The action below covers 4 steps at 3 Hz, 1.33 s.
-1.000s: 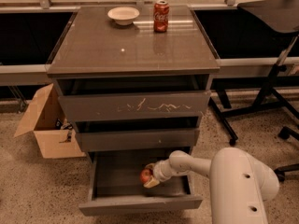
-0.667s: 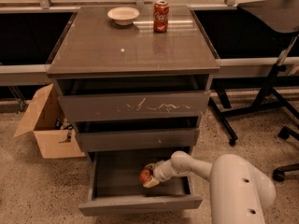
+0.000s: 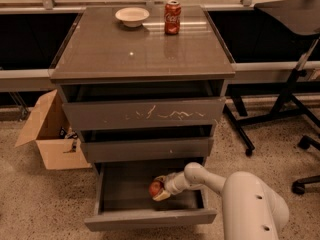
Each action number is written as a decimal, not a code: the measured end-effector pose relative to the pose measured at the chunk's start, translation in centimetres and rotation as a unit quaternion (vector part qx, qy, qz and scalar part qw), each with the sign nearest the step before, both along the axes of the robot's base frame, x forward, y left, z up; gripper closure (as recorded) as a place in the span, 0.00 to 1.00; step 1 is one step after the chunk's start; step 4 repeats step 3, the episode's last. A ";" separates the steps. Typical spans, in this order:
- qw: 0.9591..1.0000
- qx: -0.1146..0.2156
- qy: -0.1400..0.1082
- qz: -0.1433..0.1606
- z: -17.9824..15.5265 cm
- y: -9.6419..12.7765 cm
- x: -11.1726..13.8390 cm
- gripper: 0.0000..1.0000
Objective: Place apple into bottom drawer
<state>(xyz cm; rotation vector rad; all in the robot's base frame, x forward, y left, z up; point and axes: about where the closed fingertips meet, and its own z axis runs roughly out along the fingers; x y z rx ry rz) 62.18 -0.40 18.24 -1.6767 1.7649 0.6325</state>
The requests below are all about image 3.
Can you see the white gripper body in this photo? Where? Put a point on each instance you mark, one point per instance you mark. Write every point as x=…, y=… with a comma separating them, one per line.
x=170, y=185

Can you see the red apple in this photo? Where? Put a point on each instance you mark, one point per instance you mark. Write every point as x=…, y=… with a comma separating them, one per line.
x=155, y=188

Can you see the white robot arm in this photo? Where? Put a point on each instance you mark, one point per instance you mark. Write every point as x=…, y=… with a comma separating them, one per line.
x=251, y=209

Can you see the grey bottom drawer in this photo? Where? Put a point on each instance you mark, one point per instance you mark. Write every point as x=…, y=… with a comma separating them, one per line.
x=123, y=200

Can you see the grey drawer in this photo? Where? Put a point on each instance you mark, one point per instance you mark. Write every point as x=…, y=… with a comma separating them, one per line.
x=115, y=106
x=123, y=200
x=147, y=143

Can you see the grey middle drawer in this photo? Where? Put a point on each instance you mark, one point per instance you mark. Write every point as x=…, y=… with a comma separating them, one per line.
x=147, y=143

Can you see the grey drawer cabinet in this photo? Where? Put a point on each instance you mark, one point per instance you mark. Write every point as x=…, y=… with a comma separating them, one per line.
x=103, y=50

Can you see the grey top drawer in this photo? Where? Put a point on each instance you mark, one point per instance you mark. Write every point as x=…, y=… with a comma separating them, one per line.
x=115, y=106

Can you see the open cardboard box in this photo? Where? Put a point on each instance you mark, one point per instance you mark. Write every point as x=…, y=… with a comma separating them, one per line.
x=48, y=127

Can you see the white bowl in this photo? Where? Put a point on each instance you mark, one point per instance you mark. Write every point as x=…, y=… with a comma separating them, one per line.
x=132, y=17

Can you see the red cola can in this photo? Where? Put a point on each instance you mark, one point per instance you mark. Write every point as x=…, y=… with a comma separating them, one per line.
x=172, y=14

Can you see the black rolling stand table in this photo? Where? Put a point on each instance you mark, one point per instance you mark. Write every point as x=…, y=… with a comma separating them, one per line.
x=299, y=17

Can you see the grey window sill rail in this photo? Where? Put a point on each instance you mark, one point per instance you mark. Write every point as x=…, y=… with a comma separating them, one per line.
x=38, y=80

